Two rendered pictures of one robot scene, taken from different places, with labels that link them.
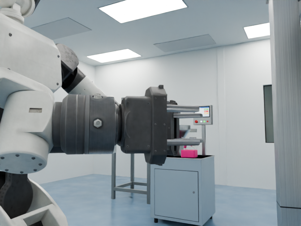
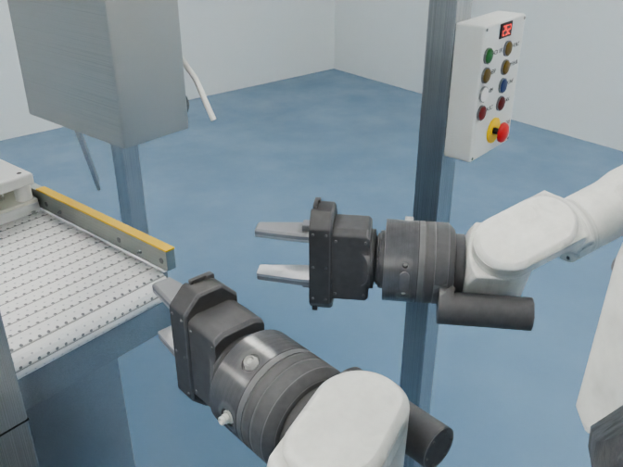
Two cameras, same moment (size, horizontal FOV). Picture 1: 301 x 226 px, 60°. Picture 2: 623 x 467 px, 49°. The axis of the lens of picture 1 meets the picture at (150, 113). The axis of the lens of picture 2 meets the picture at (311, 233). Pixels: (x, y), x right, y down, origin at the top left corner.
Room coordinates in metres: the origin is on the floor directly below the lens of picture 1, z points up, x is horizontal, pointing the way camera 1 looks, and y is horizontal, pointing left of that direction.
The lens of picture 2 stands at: (1.03, 0.22, 1.39)
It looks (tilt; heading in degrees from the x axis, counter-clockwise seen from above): 28 degrees down; 202
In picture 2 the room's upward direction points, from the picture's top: straight up
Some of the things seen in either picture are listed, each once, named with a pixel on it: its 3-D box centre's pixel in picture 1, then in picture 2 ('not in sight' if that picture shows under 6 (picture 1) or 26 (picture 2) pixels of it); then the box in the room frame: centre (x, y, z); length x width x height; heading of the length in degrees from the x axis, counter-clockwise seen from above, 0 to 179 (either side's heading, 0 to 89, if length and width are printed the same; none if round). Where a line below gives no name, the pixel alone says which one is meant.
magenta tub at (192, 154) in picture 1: (189, 153); not in sight; (2.97, -0.44, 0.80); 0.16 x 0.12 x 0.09; 62
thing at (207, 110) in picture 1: (203, 130); not in sight; (3.24, -0.65, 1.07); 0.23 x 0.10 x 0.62; 62
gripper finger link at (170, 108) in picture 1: (179, 106); (284, 227); (0.43, -0.05, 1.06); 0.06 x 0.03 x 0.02; 104
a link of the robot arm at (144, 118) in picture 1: (125, 124); (367, 257); (0.40, 0.04, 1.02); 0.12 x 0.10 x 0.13; 104
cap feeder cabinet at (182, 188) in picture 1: (183, 187); not in sight; (3.21, -0.40, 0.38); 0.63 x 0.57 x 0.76; 62
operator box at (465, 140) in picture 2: not in sight; (484, 85); (-0.34, 0.05, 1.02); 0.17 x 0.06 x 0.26; 162
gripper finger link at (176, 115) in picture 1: (187, 114); (178, 293); (0.58, -0.08, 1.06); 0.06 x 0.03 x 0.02; 64
